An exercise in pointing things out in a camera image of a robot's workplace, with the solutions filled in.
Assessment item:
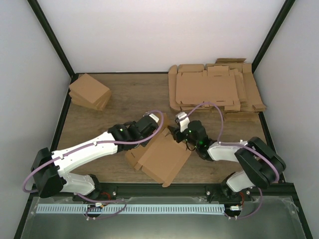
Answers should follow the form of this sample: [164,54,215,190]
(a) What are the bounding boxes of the brown cardboard box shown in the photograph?
[125,113,191,188]

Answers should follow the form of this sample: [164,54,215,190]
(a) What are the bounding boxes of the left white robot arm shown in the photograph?
[31,114,159,201]

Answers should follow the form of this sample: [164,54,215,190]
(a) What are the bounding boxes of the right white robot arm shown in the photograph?
[168,120,286,201]

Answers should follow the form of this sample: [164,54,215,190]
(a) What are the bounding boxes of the pile of flat cardboard blanks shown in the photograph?
[168,58,266,118]

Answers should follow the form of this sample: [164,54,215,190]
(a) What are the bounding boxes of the stack of folded cardboard boxes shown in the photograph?
[69,74,112,111]

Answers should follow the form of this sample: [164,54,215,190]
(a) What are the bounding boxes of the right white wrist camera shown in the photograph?
[175,112,190,132]

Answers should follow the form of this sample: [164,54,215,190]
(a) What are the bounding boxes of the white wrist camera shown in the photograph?
[144,112,160,123]
[175,112,190,132]

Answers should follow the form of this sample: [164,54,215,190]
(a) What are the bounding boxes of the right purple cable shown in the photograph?
[185,101,280,220]

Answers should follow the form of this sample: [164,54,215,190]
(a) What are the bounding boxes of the purple cable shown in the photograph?
[185,101,280,220]
[22,110,165,194]

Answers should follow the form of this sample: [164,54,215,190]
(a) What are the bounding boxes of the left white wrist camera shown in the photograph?
[144,112,160,123]

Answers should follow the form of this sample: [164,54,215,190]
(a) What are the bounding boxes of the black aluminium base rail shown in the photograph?
[72,182,295,202]

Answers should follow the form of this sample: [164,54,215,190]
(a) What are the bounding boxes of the light blue slotted cable duct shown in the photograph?
[36,204,225,215]

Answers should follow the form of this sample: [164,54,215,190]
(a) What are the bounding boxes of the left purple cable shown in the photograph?
[22,110,165,194]

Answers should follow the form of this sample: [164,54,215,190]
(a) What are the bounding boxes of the black frame post right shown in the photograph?
[252,0,295,73]

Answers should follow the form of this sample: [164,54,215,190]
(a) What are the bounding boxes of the black frame post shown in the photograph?
[252,0,295,73]
[27,0,75,78]

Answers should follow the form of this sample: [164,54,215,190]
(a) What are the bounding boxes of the black frame post left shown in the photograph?
[27,0,75,78]

